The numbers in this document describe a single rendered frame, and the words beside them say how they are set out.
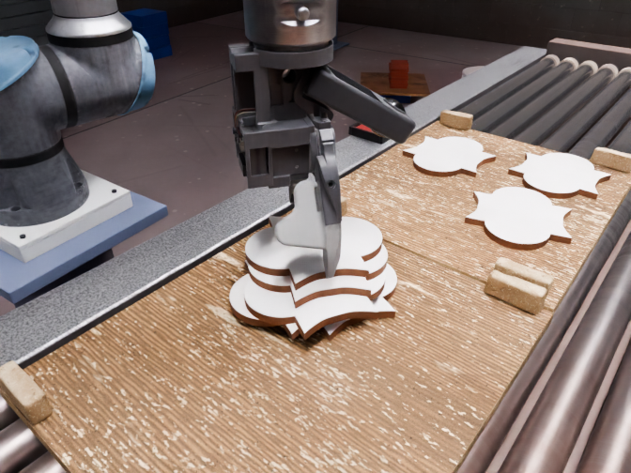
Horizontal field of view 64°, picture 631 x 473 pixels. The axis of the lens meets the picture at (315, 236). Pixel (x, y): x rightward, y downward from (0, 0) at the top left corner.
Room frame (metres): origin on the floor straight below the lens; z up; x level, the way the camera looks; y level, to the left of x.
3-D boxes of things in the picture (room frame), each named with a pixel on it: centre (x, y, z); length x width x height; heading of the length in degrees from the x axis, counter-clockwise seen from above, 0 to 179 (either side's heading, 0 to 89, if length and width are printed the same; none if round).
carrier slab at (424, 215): (0.67, -0.24, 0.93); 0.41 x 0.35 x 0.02; 141
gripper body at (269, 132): (0.44, 0.03, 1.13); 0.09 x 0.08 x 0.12; 106
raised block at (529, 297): (0.41, -0.21, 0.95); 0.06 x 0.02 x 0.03; 50
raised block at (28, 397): (0.28, 0.24, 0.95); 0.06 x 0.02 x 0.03; 50
